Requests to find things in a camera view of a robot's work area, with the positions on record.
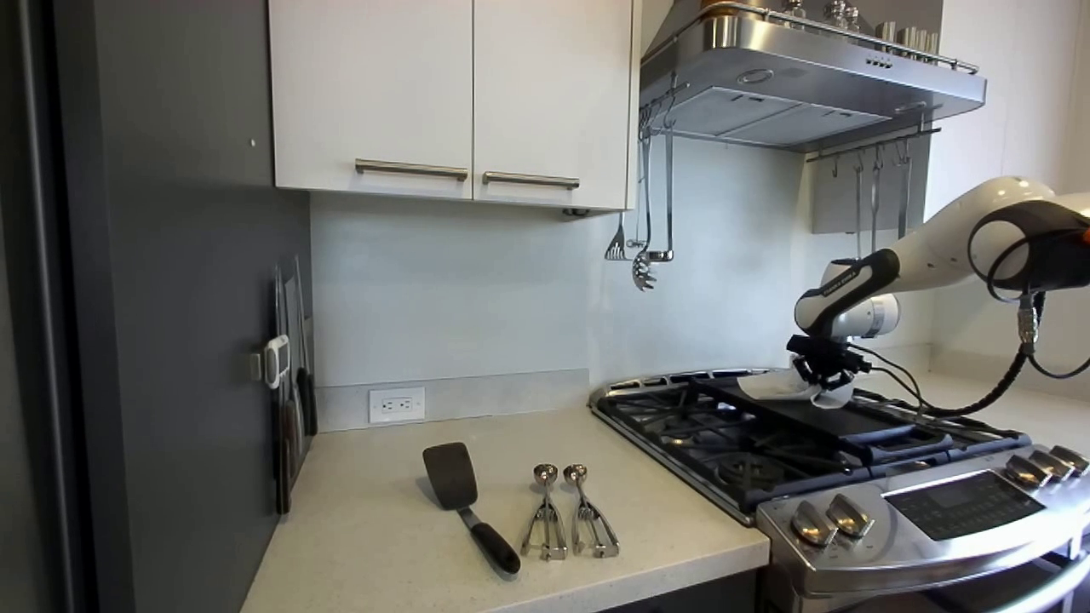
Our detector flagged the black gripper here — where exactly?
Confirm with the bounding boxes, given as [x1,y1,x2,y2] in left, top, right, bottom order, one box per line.
[787,333,867,389]

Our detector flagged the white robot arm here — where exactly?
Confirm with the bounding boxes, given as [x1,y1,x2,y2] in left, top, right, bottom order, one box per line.
[790,177,1090,389]

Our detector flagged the black baking sheet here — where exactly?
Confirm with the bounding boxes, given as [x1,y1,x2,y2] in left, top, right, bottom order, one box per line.
[713,380,914,446]

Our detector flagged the stainless steel gas range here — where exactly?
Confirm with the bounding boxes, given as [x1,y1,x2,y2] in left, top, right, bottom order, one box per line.
[589,371,1090,613]

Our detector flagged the silver stove knob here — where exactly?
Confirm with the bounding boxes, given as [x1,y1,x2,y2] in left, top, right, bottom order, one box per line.
[790,502,838,548]
[1050,446,1090,477]
[826,495,876,538]
[1029,451,1072,485]
[1000,456,1050,489]

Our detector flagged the silver stove knob far left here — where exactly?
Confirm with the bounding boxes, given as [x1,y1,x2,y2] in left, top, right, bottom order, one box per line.
[790,502,838,548]

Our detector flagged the black oven control panel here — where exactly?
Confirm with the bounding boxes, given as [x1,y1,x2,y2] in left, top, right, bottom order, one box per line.
[889,472,1043,540]

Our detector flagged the hanging metal utensils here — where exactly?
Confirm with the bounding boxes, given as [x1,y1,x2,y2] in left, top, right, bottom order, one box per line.
[602,131,673,292]

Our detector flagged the right metal scoop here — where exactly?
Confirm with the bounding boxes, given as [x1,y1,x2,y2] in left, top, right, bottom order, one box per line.
[563,463,620,557]

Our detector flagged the metal scoop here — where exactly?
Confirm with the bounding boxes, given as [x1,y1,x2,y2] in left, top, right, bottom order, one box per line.
[522,463,564,562]
[563,463,620,557]

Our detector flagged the stainless range hood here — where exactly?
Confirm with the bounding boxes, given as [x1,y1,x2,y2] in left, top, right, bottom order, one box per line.
[639,0,989,149]

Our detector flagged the left metal scoop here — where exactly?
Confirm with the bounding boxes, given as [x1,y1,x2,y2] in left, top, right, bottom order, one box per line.
[522,463,564,562]

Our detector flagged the black spatula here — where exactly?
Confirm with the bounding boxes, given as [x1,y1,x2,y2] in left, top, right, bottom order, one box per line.
[421,442,522,576]

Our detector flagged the white upper cabinet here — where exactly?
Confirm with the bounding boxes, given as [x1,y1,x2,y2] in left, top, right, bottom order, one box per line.
[269,0,632,211]

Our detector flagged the magnetic knife rack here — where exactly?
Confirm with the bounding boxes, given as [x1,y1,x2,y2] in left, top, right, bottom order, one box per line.
[255,266,316,517]

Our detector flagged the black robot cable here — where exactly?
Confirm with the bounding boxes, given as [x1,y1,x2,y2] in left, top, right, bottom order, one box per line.
[861,202,1090,420]

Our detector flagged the white wall outlet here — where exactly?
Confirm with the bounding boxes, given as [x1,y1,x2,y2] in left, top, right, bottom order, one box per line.
[367,389,427,427]

